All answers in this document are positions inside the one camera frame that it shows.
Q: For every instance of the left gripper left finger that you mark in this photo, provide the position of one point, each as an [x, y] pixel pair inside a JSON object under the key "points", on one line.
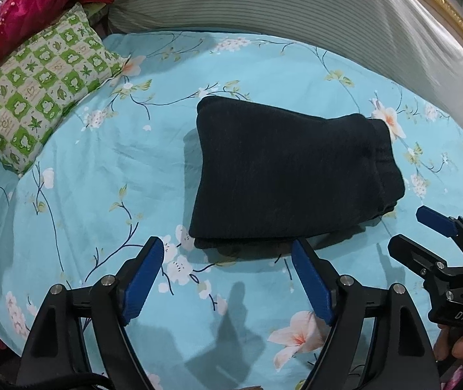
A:
{"points": [[55, 355]]}

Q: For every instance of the black knit pants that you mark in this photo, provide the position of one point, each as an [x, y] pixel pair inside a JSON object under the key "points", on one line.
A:
{"points": [[271, 175]]}

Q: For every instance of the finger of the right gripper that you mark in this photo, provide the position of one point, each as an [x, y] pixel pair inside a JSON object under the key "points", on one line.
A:
{"points": [[417, 258], [438, 222]]}

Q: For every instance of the white striped bolster pillow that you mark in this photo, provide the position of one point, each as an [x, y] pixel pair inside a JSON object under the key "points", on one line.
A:
{"points": [[399, 39]]}

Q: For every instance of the right hand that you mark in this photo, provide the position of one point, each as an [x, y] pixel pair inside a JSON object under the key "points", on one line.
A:
{"points": [[442, 349]]}

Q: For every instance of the green checkered pillow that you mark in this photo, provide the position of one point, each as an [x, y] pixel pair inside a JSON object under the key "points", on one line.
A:
{"points": [[44, 78]]}

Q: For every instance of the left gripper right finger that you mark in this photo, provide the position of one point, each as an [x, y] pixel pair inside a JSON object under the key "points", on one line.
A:
{"points": [[399, 355]]}

